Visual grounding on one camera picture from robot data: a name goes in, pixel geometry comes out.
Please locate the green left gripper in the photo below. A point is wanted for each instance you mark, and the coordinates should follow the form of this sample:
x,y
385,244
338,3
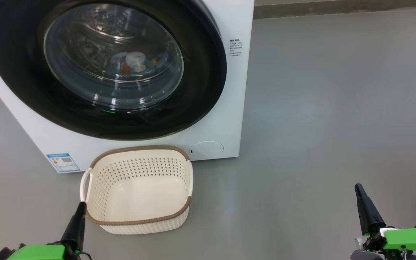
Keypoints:
x,y
38,252

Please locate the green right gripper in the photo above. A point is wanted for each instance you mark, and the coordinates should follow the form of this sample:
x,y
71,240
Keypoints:
x,y
410,239

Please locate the round black glass washer door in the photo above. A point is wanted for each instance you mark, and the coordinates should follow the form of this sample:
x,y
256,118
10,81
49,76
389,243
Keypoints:
x,y
20,90

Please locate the cream white garment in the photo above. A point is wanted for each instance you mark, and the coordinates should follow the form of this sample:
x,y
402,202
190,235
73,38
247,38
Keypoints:
x,y
135,59

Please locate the blue orange patterned garment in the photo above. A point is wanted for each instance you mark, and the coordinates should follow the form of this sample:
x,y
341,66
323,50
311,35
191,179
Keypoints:
x,y
157,60

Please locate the white front-load washing machine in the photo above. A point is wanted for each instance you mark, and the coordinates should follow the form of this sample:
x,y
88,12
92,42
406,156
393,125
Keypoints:
x,y
211,126

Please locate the blue energy label sticker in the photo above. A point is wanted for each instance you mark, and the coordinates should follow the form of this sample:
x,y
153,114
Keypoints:
x,y
63,162

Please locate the cream perforated laundry basket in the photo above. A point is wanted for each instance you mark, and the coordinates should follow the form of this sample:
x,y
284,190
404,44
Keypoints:
x,y
139,195

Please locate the round white filter cover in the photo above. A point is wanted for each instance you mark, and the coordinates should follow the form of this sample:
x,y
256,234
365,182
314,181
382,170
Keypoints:
x,y
207,149

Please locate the black printed warning text label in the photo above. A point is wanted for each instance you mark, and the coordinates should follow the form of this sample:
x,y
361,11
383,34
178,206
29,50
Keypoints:
x,y
236,47

